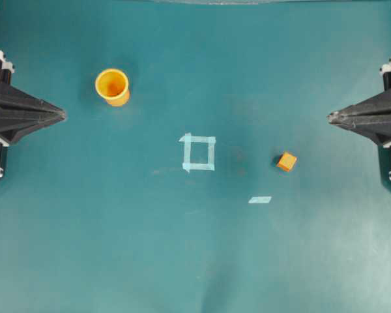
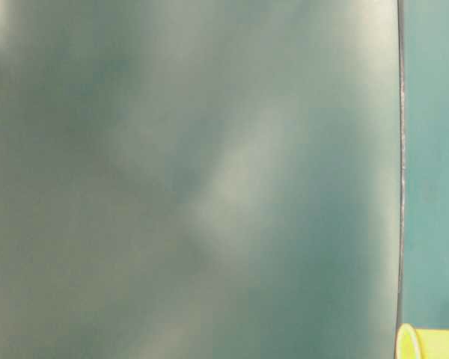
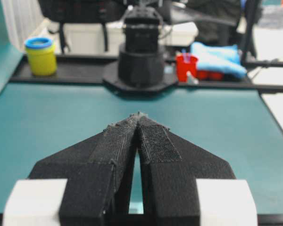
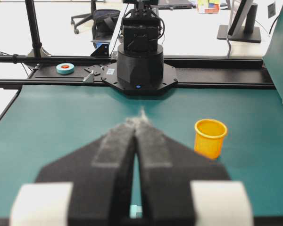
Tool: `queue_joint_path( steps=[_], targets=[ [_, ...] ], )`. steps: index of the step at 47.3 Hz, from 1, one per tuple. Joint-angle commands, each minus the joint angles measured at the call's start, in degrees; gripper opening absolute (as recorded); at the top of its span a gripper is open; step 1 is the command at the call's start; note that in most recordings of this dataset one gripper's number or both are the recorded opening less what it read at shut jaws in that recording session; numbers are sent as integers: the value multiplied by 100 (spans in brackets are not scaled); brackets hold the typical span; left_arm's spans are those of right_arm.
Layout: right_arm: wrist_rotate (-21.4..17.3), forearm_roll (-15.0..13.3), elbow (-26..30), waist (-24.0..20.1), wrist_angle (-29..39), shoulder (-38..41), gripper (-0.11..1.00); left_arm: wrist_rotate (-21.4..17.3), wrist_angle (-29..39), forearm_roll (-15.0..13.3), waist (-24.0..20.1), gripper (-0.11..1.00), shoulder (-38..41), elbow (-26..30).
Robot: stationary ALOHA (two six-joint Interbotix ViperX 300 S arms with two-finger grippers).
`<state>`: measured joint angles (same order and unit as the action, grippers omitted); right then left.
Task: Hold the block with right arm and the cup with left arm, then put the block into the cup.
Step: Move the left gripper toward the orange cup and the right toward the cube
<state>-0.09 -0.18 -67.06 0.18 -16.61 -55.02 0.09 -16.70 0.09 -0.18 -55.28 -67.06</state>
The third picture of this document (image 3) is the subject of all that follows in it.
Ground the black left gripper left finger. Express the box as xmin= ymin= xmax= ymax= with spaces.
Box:
xmin=28 ymin=113 xmax=140 ymax=226

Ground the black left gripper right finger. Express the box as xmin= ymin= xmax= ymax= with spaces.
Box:
xmin=137 ymin=116 xmax=235 ymax=226

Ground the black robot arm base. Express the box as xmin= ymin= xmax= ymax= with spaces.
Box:
xmin=103 ymin=6 xmax=178 ymax=93

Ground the red plastic cup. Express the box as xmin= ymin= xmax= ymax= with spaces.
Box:
xmin=175 ymin=53 xmax=198 ymax=82

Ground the light blue cloth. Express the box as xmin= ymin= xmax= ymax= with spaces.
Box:
xmin=190 ymin=42 xmax=247 ymax=79

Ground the yellow jar with blue lid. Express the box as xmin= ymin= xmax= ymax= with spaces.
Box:
xmin=25 ymin=37 xmax=57 ymax=76

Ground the white storage box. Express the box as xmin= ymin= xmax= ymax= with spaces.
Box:
xmin=61 ymin=21 xmax=199 ymax=56

